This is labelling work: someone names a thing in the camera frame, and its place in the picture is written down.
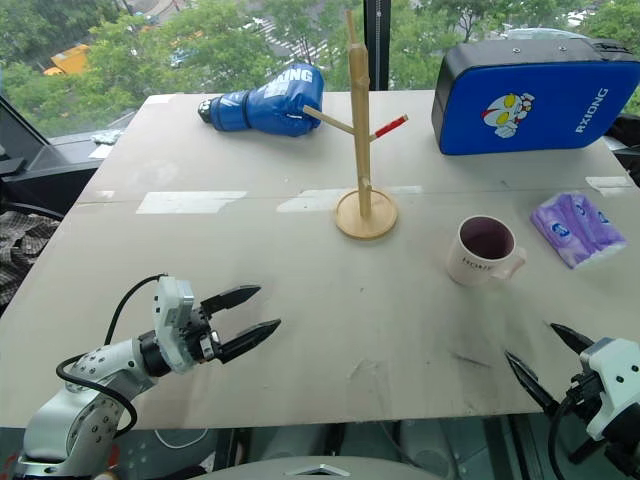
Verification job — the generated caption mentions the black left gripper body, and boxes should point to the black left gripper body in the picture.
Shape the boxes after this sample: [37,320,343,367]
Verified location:
[186,299,224,364]

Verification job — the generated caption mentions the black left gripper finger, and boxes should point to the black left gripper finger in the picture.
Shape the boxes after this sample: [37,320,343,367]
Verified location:
[217,318,283,365]
[200,284,263,314]

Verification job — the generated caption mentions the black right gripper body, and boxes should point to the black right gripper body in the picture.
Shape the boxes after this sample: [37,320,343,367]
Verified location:
[558,370,607,419]

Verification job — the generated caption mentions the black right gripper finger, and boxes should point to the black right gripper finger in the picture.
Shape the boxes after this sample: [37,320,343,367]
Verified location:
[504,350,561,417]
[549,322,596,356]

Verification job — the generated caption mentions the wooden mug tree stand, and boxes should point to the wooden mug tree stand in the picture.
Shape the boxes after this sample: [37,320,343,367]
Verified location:
[302,9,411,242]

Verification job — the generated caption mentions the white tape strip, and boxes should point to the white tape strip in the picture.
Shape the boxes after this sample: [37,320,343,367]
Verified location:
[135,190,249,216]
[584,175,637,198]

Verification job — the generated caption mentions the purple tissue pack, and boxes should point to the purple tissue pack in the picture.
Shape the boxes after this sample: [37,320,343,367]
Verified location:
[529,191,629,271]

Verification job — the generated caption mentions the blue boxing glove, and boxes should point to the blue boxing glove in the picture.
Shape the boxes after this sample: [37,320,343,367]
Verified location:
[197,63,326,139]

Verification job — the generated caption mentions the checked cloth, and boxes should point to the checked cloth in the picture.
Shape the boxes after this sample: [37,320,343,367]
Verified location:
[0,210,62,307]

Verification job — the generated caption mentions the black chair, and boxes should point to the black chair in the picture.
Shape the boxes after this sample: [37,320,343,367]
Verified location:
[0,94,104,217]

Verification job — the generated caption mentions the blue punching pad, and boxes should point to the blue punching pad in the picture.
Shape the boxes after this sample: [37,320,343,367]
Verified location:
[430,38,640,157]

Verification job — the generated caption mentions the yellow vehicle outside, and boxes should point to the yellow vehicle outside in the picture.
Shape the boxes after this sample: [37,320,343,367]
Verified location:
[41,43,92,77]

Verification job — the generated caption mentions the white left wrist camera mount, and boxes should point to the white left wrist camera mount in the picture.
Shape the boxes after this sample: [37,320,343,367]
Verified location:
[151,275,197,374]

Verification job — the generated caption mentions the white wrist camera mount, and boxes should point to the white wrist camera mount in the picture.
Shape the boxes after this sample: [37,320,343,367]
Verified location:
[578,337,640,442]
[151,275,197,374]

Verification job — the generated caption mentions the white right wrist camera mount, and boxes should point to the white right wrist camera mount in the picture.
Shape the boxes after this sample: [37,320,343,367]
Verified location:
[578,337,640,442]

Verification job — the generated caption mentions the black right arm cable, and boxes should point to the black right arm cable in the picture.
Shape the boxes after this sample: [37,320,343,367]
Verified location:
[546,393,604,470]

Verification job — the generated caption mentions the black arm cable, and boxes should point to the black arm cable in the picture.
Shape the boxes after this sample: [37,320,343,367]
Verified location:
[546,393,604,470]
[55,273,170,437]

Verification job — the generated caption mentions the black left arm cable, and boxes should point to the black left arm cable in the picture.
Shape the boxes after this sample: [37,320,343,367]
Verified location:
[55,273,170,437]

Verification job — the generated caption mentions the white mug purple interior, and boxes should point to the white mug purple interior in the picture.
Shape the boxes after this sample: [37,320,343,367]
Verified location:
[445,214,528,288]

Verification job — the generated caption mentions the black window frame post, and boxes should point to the black window frame post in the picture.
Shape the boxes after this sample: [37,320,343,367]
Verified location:
[363,0,393,92]

